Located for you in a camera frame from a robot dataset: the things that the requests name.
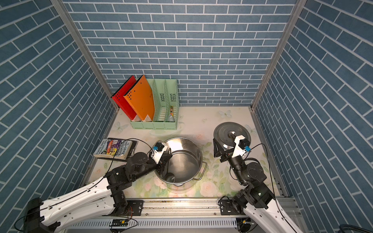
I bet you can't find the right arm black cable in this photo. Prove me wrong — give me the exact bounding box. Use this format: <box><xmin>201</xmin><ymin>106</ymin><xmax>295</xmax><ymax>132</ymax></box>
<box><xmin>250</xmin><ymin>142</ymin><xmax>301</xmax><ymax>233</ymax></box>

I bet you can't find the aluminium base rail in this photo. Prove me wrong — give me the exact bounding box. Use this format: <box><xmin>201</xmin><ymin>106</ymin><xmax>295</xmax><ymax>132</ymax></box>
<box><xmin>58</xmin><ymin>197</ymin><xmax>307</xmax><ymax>233</ymax></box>

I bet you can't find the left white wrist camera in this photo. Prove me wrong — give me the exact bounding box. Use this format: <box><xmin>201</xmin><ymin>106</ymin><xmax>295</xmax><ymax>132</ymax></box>
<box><xmin>152</xmin><ymin>141</ymin><xmax>169</xmax><ymax>164</ymax></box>

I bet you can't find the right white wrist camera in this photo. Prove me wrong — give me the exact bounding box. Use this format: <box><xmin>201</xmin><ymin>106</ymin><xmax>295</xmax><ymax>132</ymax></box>
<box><xmin>232</xmin><ymin>135</ymin><xmax>251</xmax><ymax>158</ymax></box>

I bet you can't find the floral table mat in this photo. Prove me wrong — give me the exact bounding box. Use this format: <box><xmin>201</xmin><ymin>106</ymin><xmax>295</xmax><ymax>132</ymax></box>
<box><xmin>108</xmin><ymin>107</ymin><xmax>283</xmax><ymax>198</ymax></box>

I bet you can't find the orange folder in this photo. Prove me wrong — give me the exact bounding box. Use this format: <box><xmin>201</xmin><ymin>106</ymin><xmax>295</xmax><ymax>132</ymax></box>
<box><xmin>124</xmin><ymin>75</ymin><xmax>155</xmax><ymax>122</ymax></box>

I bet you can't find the small booklet in rack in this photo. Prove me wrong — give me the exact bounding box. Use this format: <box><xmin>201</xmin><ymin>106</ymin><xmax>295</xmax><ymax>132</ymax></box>
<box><xmin>168</xmin><ymin>106</ymin><xmax>175</xmax><ymax>122</ymax></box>

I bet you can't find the steel pot lid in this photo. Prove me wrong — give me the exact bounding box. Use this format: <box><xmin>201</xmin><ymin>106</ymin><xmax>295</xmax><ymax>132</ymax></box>
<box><xmin>213</xmin><ymin>122</ymin><xmax>252</xmax><ymax>150</ymax></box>

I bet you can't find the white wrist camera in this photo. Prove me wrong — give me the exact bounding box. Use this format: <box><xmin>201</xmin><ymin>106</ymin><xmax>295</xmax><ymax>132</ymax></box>
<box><xmin>232</xmin><ymin>135</ymin><xmax>251</xmax><ymax>158</ymax></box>
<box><xmin>152</xmin><ymin>141</ymin><xmax>169</xmax><ymax>164</ymax></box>

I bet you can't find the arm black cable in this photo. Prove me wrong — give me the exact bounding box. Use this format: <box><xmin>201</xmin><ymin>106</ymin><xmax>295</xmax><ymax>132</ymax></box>
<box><xmin>250</xmin><ymin>142</ymin><xmax>301</xmax><ymax>233</ymax></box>
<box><xmin>14</xmin><ymin>138</ymin><xmax>153</xmax><ymax>231</ymax></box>

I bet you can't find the red folder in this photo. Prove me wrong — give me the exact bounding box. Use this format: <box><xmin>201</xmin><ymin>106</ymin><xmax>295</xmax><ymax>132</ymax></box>
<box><xmin>111</xmin><ymin>76</ymin><xmax>140</xmax><ymax>121</ymax></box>

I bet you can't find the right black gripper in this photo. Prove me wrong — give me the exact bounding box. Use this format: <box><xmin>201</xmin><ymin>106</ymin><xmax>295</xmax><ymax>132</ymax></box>
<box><xmin>215</xmin><ymin>134</ymin><xmax>247</xmax><ymax>185</ymax></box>

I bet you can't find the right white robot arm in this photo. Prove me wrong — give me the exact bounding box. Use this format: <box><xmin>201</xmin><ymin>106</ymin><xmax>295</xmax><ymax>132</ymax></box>
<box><xmin>213</xmin><ymin>135</ymin><xmax>302</xmax><ymax>233</ymax></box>

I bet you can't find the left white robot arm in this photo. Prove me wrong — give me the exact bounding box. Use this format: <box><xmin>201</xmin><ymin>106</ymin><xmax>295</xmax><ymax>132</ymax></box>
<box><xmin>23</xmin><ymin>150</ymin><xmax>172</xmax><ymax>233</ymax></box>

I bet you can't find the green file organizer rack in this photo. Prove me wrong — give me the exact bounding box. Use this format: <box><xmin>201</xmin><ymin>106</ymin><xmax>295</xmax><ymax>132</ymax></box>
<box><xmin>131</xmin><ymin>79</ymin><xmax>180</xmax><ymax>130</ymax></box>

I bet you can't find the colourful paperback book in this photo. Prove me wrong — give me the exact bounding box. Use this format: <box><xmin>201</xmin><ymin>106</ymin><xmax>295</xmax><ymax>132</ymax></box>
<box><xmin>93</xmin><ymin>138</ymin><xmax>138</xmax><ymax>161</ymax></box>

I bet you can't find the steel ladle spoon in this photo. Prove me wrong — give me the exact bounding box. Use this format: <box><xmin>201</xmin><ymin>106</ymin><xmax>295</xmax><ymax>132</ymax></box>
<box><xmin>164</xmin><ymin>168</ymin><xmax>175</xmax><ymax>183</ymax></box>

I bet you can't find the stainless steel pot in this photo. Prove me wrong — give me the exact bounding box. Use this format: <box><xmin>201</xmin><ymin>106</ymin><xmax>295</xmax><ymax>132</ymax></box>
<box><xmin>155</xmin><ymin>137</ymin><xmax>207</xmax><ymax>186</ymax></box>

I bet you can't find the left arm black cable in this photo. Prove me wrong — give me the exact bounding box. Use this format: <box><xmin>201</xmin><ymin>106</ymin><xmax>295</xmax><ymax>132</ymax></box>
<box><xmin>14</xmin><ymin>138</ymin><xmax>153</xmax><ymax>231</ymax></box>

